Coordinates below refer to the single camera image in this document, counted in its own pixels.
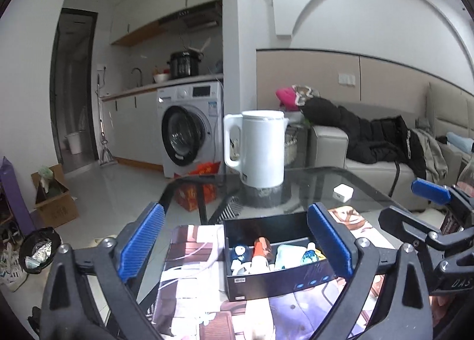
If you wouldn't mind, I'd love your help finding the grey garment on sofa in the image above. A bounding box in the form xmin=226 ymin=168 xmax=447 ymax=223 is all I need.
xmin=412 ymin=129 xmax=448 ymax=184

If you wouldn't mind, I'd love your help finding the black cardboard box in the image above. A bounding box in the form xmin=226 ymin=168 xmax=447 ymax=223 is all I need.
xmin=223 ymin=212 xmax=336 ymax=301

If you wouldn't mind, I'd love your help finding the black jacket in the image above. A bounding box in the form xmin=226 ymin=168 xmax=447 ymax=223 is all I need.
xmin=300 ymin=98 xmax=427 ymax=179

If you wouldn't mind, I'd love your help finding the white electric kettle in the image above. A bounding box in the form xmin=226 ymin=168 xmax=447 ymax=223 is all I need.
xmin=222 ymin=110 xmax=289 ymax=189

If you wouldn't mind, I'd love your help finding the white bowl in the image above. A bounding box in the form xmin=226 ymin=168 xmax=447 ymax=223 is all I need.
xmin=153 ymin=74 xmax=170 ymax=85

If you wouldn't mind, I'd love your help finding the range hood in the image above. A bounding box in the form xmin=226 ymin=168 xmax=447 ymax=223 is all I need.
xmin=158 ymin=0 xmax=222 ymax=33

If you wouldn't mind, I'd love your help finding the grey sofa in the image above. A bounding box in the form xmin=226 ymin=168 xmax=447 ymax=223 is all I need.
xmin=300 ymin=84 xmax=473 ymax=211

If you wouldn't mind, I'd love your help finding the red gift box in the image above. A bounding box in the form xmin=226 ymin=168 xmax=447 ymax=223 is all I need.
xmin=174 ymin=162 xmax=220 ymax=212

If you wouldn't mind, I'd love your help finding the mop with metal handle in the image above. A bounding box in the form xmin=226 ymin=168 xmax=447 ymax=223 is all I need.
xmin=95 ymin=68 xmax=119 ymax=167

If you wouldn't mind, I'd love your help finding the white glue bottle red cap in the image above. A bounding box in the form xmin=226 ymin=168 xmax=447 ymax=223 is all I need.
xmin=249 ymin=237 xmax=272 ymax=274

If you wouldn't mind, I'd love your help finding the small white charger cube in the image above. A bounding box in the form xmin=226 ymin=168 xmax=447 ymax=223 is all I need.
xmin=333 ymin=183 xmax=353 ymax=203

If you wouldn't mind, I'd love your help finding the white wall switch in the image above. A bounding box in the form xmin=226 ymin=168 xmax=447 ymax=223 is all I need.
xmin=338 ymin=74 xmax=356 ymax=86

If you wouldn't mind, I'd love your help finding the wicker basket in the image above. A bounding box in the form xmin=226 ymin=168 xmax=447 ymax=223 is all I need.
xmin=284 ymin=125 xmax=308 ymax=168

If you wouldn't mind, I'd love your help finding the brown cardboard box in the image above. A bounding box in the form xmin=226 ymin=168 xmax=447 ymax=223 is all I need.
xmin=31 ymin=164 xmax=79 ymax=228

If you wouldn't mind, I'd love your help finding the anime printed desk mat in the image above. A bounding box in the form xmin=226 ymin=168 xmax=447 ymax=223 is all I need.
xmin=149 ymin=206 xmax=399 ymax=340

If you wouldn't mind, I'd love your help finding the white washing machine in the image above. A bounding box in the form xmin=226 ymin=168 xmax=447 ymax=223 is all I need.
xmin=157 ymin=80 xmax=223 ymax=178

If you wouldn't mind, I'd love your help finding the black rice cooker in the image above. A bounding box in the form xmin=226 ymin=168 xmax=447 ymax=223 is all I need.
xmin=167 ymin=50 xmax=202 ymax=80

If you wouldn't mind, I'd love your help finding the blue bottle with label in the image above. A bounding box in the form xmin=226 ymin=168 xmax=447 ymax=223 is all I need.
xmin=230 ymin=245 xmax=251 ymax=276

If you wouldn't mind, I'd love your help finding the black bag with foil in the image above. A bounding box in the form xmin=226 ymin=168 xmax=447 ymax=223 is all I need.
xmin=18 ymin=227 xmax=62 ymax=274

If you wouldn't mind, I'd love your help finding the blue faceted bottle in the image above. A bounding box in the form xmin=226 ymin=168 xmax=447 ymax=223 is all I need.
xmin=302 ymin=242 xmax=323 ymax=264

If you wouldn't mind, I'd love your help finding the pink plush item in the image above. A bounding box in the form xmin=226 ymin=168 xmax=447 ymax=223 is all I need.
xmin=276 ymin=86 xmax=299 ymax=111

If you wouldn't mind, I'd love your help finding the black kitchen faucet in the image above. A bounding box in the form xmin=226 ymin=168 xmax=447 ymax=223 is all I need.
xmin=131 ymin=67 xmax=143 ymax=87

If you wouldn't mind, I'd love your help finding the white trash bin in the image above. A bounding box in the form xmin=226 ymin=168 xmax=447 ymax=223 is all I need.
xmin=66 ymin=131 xmax=84 ymax=155

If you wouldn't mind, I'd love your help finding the purple tall box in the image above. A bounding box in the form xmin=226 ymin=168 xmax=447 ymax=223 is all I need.
xmin=1 ymin=157 xmax=35 ymax=236

